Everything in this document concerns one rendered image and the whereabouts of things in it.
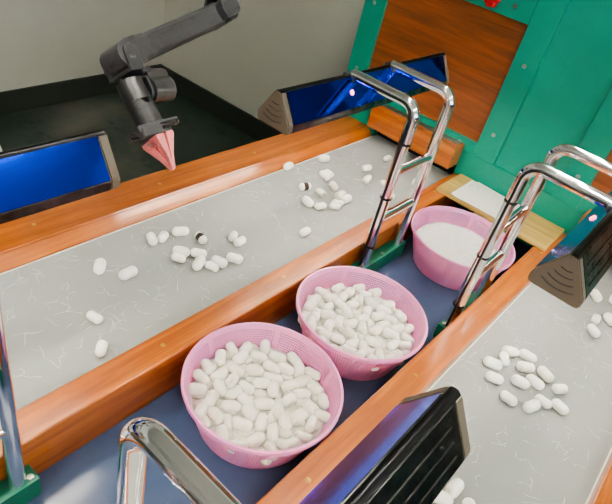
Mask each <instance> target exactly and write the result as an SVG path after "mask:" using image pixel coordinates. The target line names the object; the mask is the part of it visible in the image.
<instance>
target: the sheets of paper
mask: <svg viewBox="0 0 612 504"><path fill-rule="evenodd" d="M451 194H453V195H454V196H455V197H457V198H459V199H461V200H463V201H465V202H467V203H468V204H470V205H472V206H474V207H476V208H478V209H480V210H482V211H484V212H485V213H487V214H489V215H491V216H493V217H494V218H496V216H497V214H498V212H499V210H500V208H501V206H502V204H503V202H504V198H505V197H504V196H502V195H501V194H499V193H497V192H495V191H494V190H492V189H490V188H488V187H487V186H485V185H483V184H481V183H480V182H477V183H476V182H475V181H473V180H471V181H470V182H468V183H467V184H465V185H464V186H462V187H460V188H459V189H457V190H456V191H454V192H452V193H451Z"/></svg>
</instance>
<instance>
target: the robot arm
mask: <svg viewBox="0 0 612 504"><path fill-rule="evenodd" d="M240 9H241V8H240V4H239V2H238V0H205V3H204V7H203V8H201V9H198V10H196V11H194V12H191V13H189V14H186V15H184V16H181V17H179V18H177V19H174V20H171V21H169V22H167V23H165V24H162V25H160V26H157V27H155V28H153V29H150V30H148V31H145V32H143V33H138V34H136V35H131V36H128V37H126V38H123V39H121V40H120V41H118V42H117V43H115V44H114V45H112V46H111V47H110V48H108V49H107V50H105V51H104V52H102V53H101V55H100V58H99V61H100V65H101V67H102V69H103V71H104V74H105V76H106V77H107V78H108V80H109V83H119V84H118V85H117V86H116V89H117V91H118V93H119V95H120V97H121V99H122V101H123V102H124V104H125V106H126V108H127V110H128V112H129V114H130V116H131V118H132V120H133V122H134V124H135V126H136V128H135V129H134V130H133V131H132V132H131V133H130V134H129V135H128V136H127V138H126V140H127V142H128V144H131V143H132V142H135V141H139V140H145V139H146V140H145V141H144V142H143V143H142V144H141V146H142V148H143V150H144V151H146V152H147V153H149V154H150V155H152V156H153V157H155V158H156V159H157V160H159V161H160V162H161V163H162V164H163V165H165V166H166V167H167V168H168V169H169V170H170V171H172V170H174V169H175V168H176V167H175V159H174V132H173V130H172V128H171V127H170V126H171V125H174V126H175V125H177V124H178V123H179V120H178V118H177V116H174V117H170V118H167V119H162V117H161V115H160V113H159V111H158V109H157V107H156V105H155V104H156V103H162V102H169V101H172V100H174V98H175V97H176V93H177V89H176V84H175V82H174V80H173V79H172V78H171V77H170V76H168V73H167V71H166V70H165V69H163V68H151V67H144V64H145V63H147V62H148V61H150V60H152V59H155V58H157V57H159V56H161V55H163V54H165V53H167V52H169V51H171V50H173V49H175V48H178V47H180V46H182V45H184V44H186V43H188V42H190V41H192V40H194V39H196V38H199V37H201V36H203V35H205V34H208V33H210V32H212V31H216V30H217V29H219V28H221V27H222V26H224V25H226V24H227V23H229V22H231V21H232V20H234V19H236V18H237V17H238V12H240Z"/></svg>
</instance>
